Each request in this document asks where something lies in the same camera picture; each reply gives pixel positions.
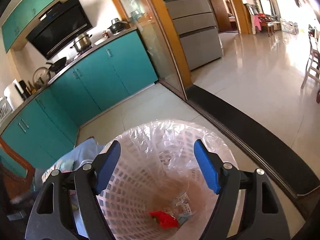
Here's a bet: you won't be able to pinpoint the white kitchen appliance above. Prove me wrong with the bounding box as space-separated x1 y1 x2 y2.
4 79 25 111

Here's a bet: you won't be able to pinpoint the white mesh trash basket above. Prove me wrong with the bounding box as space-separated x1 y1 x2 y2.
97 120 235 239

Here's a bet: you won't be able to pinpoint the wooden framed glass door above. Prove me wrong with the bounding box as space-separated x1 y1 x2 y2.
112 0 193 101

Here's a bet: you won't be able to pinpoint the clear plastic printed wrapper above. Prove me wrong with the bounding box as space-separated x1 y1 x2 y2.
172 192 195 226

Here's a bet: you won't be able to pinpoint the black range hood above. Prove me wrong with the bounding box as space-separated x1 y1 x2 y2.
27 0 93 60

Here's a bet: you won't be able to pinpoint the round metal pot lid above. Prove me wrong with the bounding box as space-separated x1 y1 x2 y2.
33 67 51 88

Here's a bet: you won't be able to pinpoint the white plate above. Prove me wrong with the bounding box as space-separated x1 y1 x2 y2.
94 37 108 46

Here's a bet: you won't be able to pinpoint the teal kitchen cabinets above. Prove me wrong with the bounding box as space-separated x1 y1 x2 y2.
1 30 157 169

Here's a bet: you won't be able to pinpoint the teal upper cabinets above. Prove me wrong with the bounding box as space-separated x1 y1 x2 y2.
2 0 54 51

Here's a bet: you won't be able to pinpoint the stainless steel stock pot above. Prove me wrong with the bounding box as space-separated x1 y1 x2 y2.
70 33 92 53

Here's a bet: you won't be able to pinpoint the dark pan with lid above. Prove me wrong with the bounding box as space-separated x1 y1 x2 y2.
109 18 130 35

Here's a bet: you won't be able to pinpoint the black wok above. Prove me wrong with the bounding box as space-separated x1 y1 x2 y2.
46 57 67 74

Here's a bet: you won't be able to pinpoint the brown wooden chair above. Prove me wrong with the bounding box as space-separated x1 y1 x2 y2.
1 138 35 199

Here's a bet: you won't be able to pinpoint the red snack wrapper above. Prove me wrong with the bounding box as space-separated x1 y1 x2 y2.
149 211 180 229

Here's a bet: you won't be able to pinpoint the grey refrigerator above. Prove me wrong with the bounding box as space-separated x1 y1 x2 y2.
163 0 223 70

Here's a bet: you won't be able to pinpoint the blue striped cloth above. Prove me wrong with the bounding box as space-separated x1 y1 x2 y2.
32 138 106 238

